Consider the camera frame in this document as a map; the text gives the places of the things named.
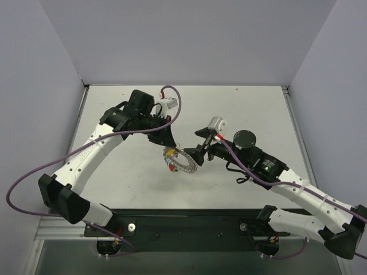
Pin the yellow tag key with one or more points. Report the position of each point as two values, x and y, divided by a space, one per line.
170 152

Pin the aluminium rail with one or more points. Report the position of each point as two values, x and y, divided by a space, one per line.
56 228

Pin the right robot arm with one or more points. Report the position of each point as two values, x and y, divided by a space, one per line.
337 225

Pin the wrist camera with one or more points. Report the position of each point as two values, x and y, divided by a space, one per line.
218 125
164 105

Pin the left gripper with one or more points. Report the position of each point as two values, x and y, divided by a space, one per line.
164 132

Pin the metal disc keyring holder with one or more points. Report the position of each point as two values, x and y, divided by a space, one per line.
180 160

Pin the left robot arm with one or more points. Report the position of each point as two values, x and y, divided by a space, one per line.
61 192

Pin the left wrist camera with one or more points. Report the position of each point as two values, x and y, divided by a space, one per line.
164 105

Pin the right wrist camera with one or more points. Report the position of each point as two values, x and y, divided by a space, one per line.
218 125

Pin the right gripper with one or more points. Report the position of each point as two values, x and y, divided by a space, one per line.
206 146

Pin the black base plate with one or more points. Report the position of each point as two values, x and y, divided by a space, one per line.
193 230

